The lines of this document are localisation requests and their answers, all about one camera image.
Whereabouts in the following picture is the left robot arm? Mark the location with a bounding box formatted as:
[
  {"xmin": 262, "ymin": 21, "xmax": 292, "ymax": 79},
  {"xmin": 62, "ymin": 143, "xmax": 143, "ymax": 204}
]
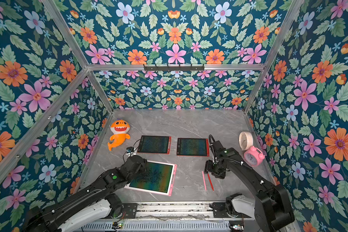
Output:
[{"xmin": 21, "ymin": 155, "xmax": 148, "ymax": 232}]

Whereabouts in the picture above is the black hook rail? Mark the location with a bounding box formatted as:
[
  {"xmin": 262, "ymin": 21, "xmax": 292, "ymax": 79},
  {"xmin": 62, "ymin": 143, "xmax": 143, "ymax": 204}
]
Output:
[{"xmin": 143, "ymin": 64, "xmax": 205, "ymax": 72}]

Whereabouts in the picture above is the red writing tablet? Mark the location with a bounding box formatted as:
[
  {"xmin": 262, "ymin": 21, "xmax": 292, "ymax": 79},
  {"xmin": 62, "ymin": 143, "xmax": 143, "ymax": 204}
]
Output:
[
  {"xmin": 138, "ymin": 135, "xmax": 171, "ymax": 154},
  {"xmin": 177, "ymin": 138, "xmax": 209, "ymax": 157}
]

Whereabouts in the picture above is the left red writing tablet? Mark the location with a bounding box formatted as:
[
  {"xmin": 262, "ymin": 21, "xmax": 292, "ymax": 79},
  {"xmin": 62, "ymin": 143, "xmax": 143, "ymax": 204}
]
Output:
[{"xmin": 138, "ymin": 135, "xmax": 171, "ymax": 154}]

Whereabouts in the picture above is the white vent grille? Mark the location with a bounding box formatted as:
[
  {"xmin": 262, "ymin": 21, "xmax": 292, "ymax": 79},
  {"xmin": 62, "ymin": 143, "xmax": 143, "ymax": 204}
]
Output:
[{"xmin": 76, "ymin": 221, "xmax": 231, "ymax": 232}]

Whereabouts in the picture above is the pink white writing tablet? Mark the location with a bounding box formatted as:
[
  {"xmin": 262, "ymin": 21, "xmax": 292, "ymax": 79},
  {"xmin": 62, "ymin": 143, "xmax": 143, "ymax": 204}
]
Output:
[{"xmin": 125, "ymin": 161, "xmax": 177, "ymax": 196}]

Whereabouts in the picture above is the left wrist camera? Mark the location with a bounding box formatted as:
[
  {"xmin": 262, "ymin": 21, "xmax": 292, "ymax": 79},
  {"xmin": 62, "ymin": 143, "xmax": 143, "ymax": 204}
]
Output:
[{"xmin": 126, "ymin": 147, "xmax": 135, "ymax": 155}]

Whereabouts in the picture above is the red stylus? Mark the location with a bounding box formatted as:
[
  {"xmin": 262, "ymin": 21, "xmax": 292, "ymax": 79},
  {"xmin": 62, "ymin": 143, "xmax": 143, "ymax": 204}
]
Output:
[{"xmin": 207, "ymin": 173, "xmax": 214, "ymax": 191}]

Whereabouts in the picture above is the pink stylus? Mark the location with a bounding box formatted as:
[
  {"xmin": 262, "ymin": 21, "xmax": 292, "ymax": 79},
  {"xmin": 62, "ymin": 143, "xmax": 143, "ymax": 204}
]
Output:
[{"xmin": 202, "ymin": 171, "xmax": 207, "ymax": 191}]

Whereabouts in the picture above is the aluminium front rail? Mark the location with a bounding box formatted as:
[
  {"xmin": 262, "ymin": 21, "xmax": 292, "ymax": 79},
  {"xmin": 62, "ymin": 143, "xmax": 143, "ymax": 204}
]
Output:
[{"xmin": 56, "ymin": 200, "xmax": 295, "ymax": 221}]

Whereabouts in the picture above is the beige round clock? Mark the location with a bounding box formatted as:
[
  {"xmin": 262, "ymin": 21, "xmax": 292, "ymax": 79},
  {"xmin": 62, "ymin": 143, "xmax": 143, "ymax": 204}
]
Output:
[{"xmin": 239, "ymin": 131, "xmax": 254, "ymax": 151}]

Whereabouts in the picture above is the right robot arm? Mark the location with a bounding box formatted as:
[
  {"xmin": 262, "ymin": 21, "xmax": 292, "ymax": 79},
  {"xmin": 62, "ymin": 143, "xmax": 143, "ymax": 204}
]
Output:
[{"xmin": 204, "ymin": 141, "xmax": 295, "ymax": 232}]

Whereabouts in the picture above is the pink alarm clock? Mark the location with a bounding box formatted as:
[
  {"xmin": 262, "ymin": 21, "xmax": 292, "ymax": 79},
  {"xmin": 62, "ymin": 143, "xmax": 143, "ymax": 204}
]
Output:
[{"xmin": 243, "ymin": 146, "xmax": 265, "ymax": 167}]

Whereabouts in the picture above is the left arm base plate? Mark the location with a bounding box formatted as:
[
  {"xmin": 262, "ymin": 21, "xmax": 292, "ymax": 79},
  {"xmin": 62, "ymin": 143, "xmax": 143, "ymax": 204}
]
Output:
[{"xmin": 108, "ymin": 203, "xmax": 138, "ymax": 219}]

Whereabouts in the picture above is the right red writing tablet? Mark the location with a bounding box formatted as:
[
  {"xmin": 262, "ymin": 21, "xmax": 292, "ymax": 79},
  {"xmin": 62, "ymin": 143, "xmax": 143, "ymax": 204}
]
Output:
[{"xmin": 177, "ymin": 138, "xmax": 209, "ymax": 157}]

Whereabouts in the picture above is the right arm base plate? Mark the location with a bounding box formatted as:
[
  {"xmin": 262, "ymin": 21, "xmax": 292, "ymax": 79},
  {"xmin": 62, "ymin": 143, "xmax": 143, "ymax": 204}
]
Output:
[{"xmin": 209, "ymin": 202, "xmax": 250, "ymax": 219}]

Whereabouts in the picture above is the orange shark plush toy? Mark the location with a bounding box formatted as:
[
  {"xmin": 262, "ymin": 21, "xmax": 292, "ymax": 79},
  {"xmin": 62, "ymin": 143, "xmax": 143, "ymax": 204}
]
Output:
[{"xmin": 107, "ymin": 119, "xmax": 131, "ymax": 151}]

